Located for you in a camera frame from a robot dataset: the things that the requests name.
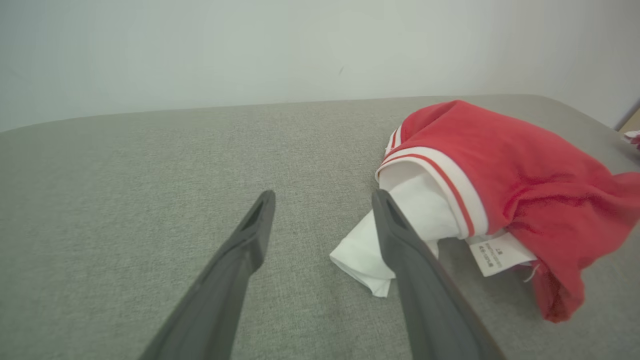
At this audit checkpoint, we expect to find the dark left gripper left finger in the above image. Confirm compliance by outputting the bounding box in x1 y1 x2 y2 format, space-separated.
140 190 277 360

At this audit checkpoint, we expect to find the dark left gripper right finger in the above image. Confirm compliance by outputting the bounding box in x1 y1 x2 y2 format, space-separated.
371 189 506 360

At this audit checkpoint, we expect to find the red white basketball jersey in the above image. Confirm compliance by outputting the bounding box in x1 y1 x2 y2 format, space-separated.
330 100 640 323

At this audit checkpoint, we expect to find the grey fabric sofa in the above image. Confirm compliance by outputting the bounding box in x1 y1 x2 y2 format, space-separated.
0 94 640 360

